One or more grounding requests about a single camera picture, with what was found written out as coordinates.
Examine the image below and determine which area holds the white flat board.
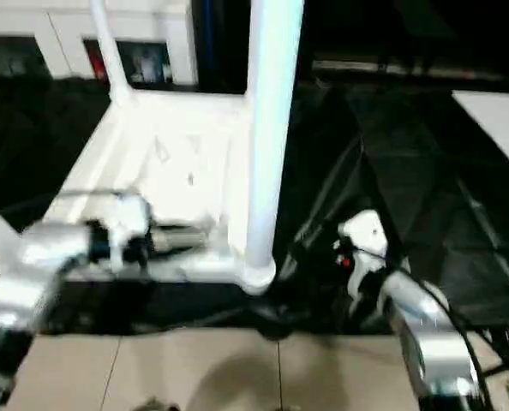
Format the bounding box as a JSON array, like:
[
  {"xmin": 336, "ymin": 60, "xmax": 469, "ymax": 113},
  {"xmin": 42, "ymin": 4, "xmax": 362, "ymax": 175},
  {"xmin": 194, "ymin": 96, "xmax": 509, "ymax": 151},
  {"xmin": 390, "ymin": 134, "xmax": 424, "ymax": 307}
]
[{"xmin": 451, "ymin": 90, "xmax": 509, "ymax": 179}]

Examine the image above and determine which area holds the grey left robot foot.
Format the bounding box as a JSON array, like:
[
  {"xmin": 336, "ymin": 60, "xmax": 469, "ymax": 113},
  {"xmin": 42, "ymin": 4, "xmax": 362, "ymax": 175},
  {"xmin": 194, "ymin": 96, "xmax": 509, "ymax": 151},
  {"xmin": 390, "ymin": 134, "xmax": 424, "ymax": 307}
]
[{"xmin": 136, "ymin": 397, "xmax": 178, "ymax": 411}]

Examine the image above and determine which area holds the black case with gold label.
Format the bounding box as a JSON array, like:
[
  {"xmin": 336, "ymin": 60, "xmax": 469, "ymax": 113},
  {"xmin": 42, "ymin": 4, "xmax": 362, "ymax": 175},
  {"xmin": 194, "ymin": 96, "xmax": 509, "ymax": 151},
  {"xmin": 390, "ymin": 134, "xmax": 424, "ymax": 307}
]
[{"xmin": 194, "ymin": 0, "xmax": 315, "ymax": 94}]

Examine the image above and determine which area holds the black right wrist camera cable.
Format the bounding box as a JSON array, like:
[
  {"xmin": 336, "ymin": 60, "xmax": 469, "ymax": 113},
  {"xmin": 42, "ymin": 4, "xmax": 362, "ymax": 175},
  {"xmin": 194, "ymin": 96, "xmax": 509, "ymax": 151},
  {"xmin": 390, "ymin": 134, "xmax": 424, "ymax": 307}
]
[{"xmin": 365, "ymin": 247, "xmax": 495, "ymax": 411}]

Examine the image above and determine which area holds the black left wrist camera cable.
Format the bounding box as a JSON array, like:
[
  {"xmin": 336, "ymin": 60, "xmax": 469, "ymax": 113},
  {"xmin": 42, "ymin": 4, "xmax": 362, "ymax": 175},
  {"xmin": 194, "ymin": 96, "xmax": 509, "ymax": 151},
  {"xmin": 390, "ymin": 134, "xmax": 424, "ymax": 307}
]
[{"xmin": 0, "ymin": 190, "xmax": 123, "ymax": 224}]

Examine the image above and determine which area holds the white glass-door cabinet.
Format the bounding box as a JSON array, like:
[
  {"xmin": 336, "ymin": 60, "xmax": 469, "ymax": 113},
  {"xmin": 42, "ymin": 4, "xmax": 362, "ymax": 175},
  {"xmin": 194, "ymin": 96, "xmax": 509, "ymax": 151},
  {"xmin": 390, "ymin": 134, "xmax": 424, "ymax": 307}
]
[{"xmin": 0, "ymin": 0, "xmax": 198, "ymax": 86}]

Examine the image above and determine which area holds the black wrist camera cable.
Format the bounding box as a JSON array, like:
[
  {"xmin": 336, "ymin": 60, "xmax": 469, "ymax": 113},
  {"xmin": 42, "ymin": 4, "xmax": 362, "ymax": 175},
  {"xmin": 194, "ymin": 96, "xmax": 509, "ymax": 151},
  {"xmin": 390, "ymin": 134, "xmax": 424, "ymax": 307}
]
[
  {"xmin": 0, "ymin": 190, "xmax": 123, "ymax": 224},
  {"xmin": 365, "ymin": 247, "xmax": 495, "ymax": 411}
]

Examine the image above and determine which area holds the black work mat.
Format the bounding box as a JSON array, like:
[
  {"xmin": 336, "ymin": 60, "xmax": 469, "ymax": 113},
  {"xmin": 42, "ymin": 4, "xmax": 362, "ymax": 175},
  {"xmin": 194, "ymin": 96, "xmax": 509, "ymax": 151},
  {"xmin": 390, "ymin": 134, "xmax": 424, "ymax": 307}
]
[{"xmin": 0, "ymin": 74, "xmax": 509, "ymax": 339}]

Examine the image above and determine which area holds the white plastic table top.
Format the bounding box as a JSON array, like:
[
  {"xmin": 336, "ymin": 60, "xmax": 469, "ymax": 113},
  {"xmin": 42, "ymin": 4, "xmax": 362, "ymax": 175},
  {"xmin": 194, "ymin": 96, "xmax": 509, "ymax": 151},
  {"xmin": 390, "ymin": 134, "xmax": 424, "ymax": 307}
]
[{"xmin": 44, "ymin": 87, "xmax": 277, "ymax": 297}]

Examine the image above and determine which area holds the dark metal rod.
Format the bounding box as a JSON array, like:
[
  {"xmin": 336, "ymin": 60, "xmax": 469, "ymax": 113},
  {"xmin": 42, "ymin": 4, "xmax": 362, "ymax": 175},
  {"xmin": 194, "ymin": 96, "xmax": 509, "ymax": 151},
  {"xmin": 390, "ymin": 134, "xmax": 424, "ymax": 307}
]
[{"xmin": 312, "ymin": 59, "xmax": 509, "ymax": 81}]

